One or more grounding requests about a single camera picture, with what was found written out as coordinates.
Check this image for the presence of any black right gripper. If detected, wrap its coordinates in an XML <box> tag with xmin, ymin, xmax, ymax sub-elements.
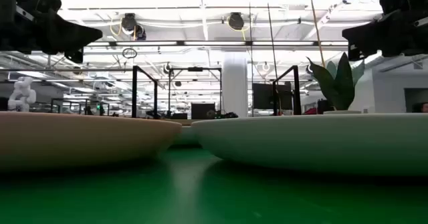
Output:
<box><xmin>341</xmin><ymin>0</ymin><xmax>428</xmax><ymax>62</ymax></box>

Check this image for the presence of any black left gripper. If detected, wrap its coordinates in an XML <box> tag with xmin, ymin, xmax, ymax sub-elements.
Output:
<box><xmin>0</xmin><ymin>0</ymin><xmax>104</xmax><ymax>64</ymax></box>

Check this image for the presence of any white column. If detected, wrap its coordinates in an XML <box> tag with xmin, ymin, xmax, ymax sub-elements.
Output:
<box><xmin>222</xmin><ymin>51</ymin><xmax>249</xmax><ymax>118</ymax></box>

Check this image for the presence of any hanging cable ring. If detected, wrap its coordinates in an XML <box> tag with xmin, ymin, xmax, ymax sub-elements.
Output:
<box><xmin>122</xmin><ymin>47</ymin><xmax>138</xmax><ymax>60</ymax></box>

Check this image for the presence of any white robot figure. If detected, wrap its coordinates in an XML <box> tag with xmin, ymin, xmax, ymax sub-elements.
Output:
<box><xmin>7</xmin><ymin>76</ymin><xmax>37</xmax><ymax>113</ymax></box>

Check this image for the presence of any black monitor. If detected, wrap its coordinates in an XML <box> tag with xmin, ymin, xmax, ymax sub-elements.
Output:
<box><xmin>252</xmin><ymin>82</ymin><xmax>294</xmax><ymax>110</ymax></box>

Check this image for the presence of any horizontal metal rail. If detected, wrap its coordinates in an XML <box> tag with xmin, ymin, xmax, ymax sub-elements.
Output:
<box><xmin>83</xmin><ymin>40</ymin><xmax>348</xmax><ymax>47</ymax></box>

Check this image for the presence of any peach pink plate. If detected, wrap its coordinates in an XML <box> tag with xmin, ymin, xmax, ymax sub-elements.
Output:
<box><xmin>0</xmin><ymin>111</ymin><xmax>183</xmax><ymax>171</ymax></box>

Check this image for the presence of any black background rig frame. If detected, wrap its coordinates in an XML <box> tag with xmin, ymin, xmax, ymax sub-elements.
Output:
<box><xmin>168</xmin><ymin>66</ymin><xmax>223</xmax><ymax>118</ymax></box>

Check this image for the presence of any black frame wooden shelf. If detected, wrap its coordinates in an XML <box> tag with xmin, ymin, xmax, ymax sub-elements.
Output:
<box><xmin>132</xmin><ymin>65</ymin><xmax>302</xmax><ymax>126</ymax></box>

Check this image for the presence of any dark box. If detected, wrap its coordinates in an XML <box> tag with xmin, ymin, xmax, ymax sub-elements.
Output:
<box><xmin>191</xmin><ymin>102</ymin><xmax>217</xmax><ymax>120</ymax></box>

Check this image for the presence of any pale blue-grey plate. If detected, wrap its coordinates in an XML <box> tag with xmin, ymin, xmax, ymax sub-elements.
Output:
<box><xmin>191</xmin><ymin>112</ymin><xmax>428</xmax><ymax>178</ymax></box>

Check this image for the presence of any green leafy plant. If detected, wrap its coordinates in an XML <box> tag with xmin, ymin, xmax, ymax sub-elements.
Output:
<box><xmin>306</xmin><ymin>52</ymin><xmax>366</xmax><ymax>111</ymax></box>

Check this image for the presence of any tan hanging rod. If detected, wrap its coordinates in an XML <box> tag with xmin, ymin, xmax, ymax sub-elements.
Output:
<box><xmin>307</xmin><ymin>0</ymin><xmax>326</xmax><ymax>68</ymax></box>

